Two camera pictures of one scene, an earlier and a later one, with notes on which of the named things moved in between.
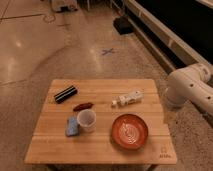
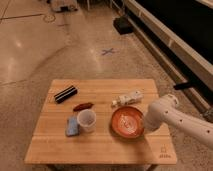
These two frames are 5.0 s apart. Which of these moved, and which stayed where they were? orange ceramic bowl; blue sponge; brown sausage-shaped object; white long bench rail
Moved: orange ceramic bowl
Stayed: brown sausage-shaped object; white long bench rail; blue sponge
